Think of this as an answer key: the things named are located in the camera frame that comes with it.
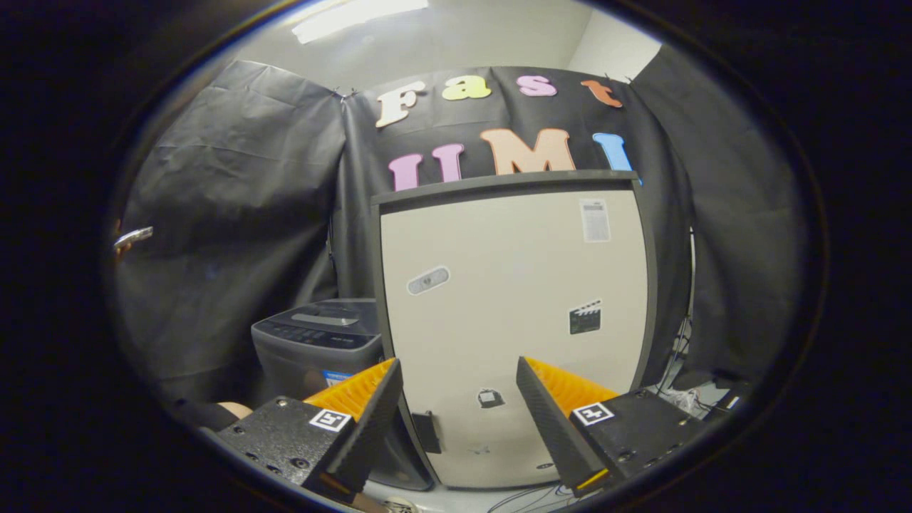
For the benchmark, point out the smartphone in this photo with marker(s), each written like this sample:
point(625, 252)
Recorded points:
point(135, 236)

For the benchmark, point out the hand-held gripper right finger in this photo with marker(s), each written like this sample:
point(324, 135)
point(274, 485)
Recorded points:
point(548, 427)

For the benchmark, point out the beige cabinet with dark top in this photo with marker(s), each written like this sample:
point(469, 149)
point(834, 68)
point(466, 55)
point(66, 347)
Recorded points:
point(499, 249)

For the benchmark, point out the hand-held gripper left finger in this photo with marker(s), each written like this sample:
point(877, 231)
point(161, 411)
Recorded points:
point(370, 427)

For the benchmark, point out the grey washing machine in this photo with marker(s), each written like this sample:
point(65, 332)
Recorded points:
point(299, 363)

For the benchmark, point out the black backdrop cloth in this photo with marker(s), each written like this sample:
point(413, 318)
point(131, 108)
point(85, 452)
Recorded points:
point(235, 214)

